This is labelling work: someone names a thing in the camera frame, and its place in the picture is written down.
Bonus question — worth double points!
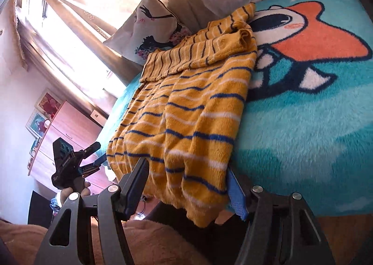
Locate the yellow striped knit sweater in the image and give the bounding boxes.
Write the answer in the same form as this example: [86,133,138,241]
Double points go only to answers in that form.
[106,3,257,227]

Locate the left hand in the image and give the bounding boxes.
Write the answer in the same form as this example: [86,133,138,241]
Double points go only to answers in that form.
[59,181,90,205]

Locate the pink wooden dresser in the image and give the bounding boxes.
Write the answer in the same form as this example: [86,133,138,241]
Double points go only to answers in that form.
[28,102,102,193]

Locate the teal cartoon fleece blanket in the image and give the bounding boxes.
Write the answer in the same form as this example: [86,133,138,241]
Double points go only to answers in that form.
[95,0,373,217]

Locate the beige curtain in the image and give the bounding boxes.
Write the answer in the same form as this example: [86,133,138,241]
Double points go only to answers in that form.
[18,0,199,115]

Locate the cream cushion with woman print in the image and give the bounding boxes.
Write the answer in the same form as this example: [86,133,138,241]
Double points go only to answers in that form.
[104,0,192,66]

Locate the framed picture on wall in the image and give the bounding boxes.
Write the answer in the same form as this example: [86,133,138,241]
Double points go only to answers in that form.
[26,90,63,138]

